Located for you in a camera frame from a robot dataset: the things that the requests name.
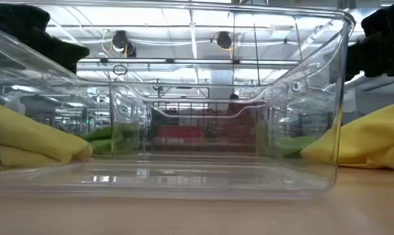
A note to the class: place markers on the yellow microfiber towel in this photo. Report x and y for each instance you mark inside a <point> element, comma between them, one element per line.
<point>373,140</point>
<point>27,137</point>

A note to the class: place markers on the green microfiber towel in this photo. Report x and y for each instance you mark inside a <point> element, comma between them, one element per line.
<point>100,138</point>
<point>296,145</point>

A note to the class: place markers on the ceiling light bar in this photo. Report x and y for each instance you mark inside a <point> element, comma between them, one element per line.
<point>184,61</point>

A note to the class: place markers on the person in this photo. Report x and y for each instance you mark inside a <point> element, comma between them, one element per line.
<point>233,101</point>

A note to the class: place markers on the red box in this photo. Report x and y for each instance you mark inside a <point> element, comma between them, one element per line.
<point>179,134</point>

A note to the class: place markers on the clear plastic bin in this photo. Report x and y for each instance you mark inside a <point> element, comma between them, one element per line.
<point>171,182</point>

